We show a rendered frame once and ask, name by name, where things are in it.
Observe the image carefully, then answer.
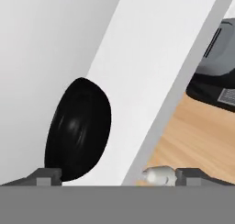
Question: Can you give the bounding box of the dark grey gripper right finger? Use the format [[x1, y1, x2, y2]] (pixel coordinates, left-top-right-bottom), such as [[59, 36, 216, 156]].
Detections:
[[175, 167, 235, 187]]

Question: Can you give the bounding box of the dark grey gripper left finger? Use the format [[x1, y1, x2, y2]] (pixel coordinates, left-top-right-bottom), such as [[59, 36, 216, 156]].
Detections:
[[0, 167, 63, 187]]

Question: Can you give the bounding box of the black bowl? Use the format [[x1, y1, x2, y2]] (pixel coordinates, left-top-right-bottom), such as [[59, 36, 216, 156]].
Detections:
[[44, 76, 113, 183]]

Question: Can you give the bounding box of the small white bottle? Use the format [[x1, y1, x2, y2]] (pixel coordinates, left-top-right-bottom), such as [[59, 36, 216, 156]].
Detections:
[[141, 165, 178, 187]]

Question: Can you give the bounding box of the grey and black appliance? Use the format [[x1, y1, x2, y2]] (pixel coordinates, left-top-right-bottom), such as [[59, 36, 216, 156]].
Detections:
[[185, 17, 235, 113]]

